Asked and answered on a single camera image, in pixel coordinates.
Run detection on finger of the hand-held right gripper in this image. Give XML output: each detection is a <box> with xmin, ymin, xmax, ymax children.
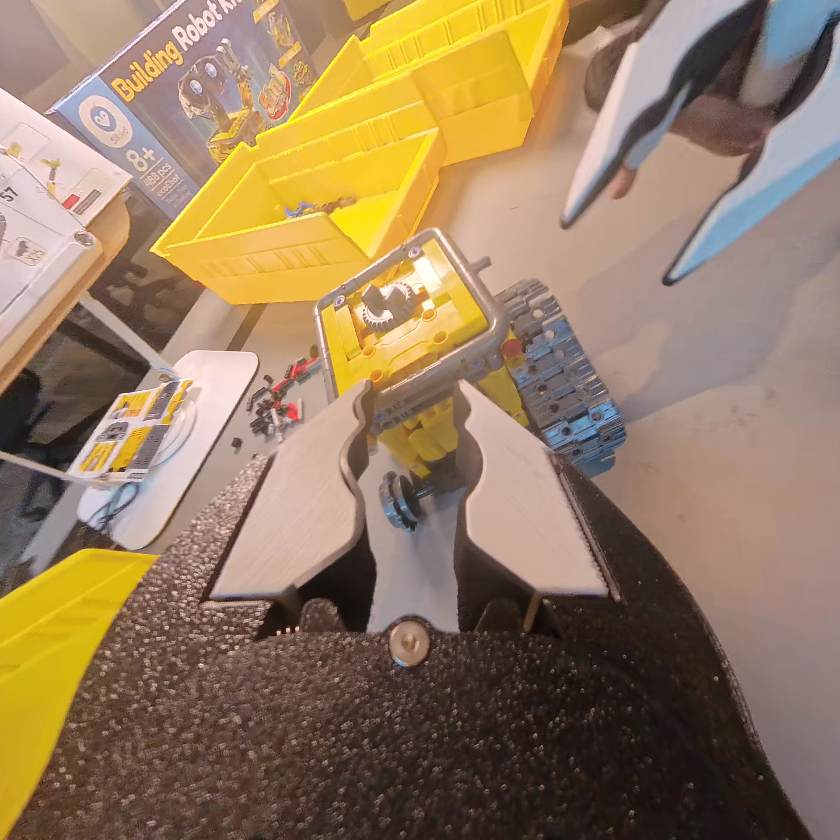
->
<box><xmin>661</xmin><ymin>0</ymin><xmax>840</xmax><ymax>287</ymax></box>
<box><xmin>560</xmin><ymin>0</ymin><xmax>767</xmax><ymax>231</ymax></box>

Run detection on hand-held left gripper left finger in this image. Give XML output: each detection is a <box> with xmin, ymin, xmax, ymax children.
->
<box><xmin>209</xmin><ymin>379</ymin><xmax>379</xmax><ymax>634</ymax></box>

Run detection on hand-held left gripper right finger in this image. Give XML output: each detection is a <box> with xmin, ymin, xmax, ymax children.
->
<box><xmin>453</xmin><ymin>379</ymin><xmax>611</xmax><ymax>634</ymax></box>

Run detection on grey toy track chain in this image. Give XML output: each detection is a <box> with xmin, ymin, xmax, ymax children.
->
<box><xmin>495</xmin><ymin>279</ymin><xmax>627</xmax><ymax>476</ymax></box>

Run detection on black yellow toy brick vehicle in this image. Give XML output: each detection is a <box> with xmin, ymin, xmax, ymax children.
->
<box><xmin>314</xmin><ymin>227</ymin><xmax>532</xmax><ymax>532</ymax></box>

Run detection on light grey desk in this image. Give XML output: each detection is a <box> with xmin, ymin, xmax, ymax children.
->
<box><xmin>20</xmin><ymin>26</ymin><xmax>840</xmax><ymax>840</ymax></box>

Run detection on person's right hand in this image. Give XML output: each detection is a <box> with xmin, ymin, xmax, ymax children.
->
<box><xmin>605</xmin><ymin>71</ymin><xmax>786</xmax><ymax>200</ymax></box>

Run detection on black quilted pad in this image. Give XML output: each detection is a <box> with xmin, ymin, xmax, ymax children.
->
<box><xmin>583</xmin><ymin>29</ymin><xmax>647</xmax><ymax>114</ymax></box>

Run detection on cluster of small brick parts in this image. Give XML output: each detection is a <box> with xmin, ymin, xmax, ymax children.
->
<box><xmin>246</xmin><ymin>357</ymin><xmax>322</xmax><ymax>437</ymax></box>

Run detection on yellow plastic bin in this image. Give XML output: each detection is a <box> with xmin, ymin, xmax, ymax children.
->
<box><xmin>341</xmin><ymin>0</ymin><xmax>421</xmax><ymax>21</ymax></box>
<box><xmin>289</xmin><ymin>0</ymin><xmax>571</xmax><ymax>168</ymax></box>
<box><xmin>150</xmin><ymin>128</ymin><xmax>441</xmax><ymax>306</ymax></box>
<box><xmin>0</xmin><ymin>549</ymin><xmax>158</xmax><ymax>834</ymax></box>

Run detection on yellow black printed sheet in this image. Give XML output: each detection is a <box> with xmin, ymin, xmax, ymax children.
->
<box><xmin>69</xmin><ymin>379</ymin><xmax>196</xmax><ymax>483</ymax></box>

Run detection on small parts inside bin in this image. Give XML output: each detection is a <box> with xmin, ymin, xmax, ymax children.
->
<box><xmin>285</xmin><ymin>196</ymin><xmax>358</xmax><ymax>219</ymax></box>

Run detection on wooden booklet stand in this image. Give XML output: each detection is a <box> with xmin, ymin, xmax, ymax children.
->
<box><xmin>0</xmin><ymin>197</ymin><xmax>178</xmax><ymax>487</ymax></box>

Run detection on blue printed kit box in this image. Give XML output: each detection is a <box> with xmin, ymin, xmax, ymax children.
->
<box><xmin>45</xmin><ymin>0</ymin><xmax>322</xmax><ymax>217</ymax></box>

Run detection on black cable with plug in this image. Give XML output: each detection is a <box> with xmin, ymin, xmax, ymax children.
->
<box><xmin>82</xmin><ymin>482</ymin><xmax>142</xmax><ymax>532</ymax></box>

